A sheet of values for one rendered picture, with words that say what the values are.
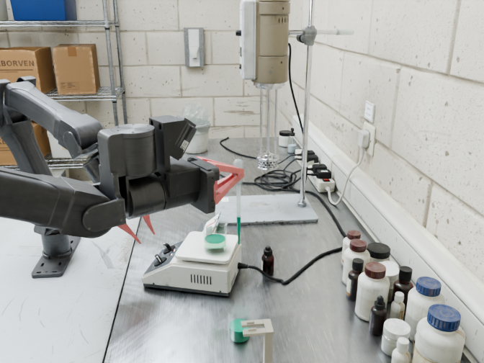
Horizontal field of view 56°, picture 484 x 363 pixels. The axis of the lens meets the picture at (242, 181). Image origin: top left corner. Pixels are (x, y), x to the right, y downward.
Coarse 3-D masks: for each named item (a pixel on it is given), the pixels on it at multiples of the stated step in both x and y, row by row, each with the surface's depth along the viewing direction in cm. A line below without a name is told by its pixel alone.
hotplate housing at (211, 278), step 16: (240, 256) 106; (160, 272) 98; (176, 272) 97; (192, 272) 96; (208, 272) 96; (224, 272) 95; (176, 288) 99; (192, 288) 98; (208, 288) 97; (224, 288) 96
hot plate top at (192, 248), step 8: (192, 232) 107; (200, 232) 107; (184, 240) 103; (192, 240) 103; (200, 240) 103; (232, 240) 103; (184, 248) 99; (192, 248) 99; (200, 248) 99; (232, 248) 99; (176, 256) 96; (184, 256) 96; (192, 256) 96; (200, 256) 96; (208, 256) 96; (216, 256) 96; (224, 256) 96
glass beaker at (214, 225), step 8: (208, 216) 98; (216, 216) 99; (224, 216) 98; (208, 224) 99; (216, 224) 99; (224, 224) 98; (208, 232) 95; (216, 232) 94; (224, 232) 95; (208, 240) 95; (216, 240) 95; (224, 240) 96; (208, 248) 96; (216, 248) 96; (224, 248) 97
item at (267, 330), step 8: (256, 320) 70; (264, 320) 70; (248, 328) 68; (256, 328) 68; (264, 328) 68; (272, 328) 68; (264, 336) 69; (264, 344) 70; (264, 352) 70; (264, 360) 71
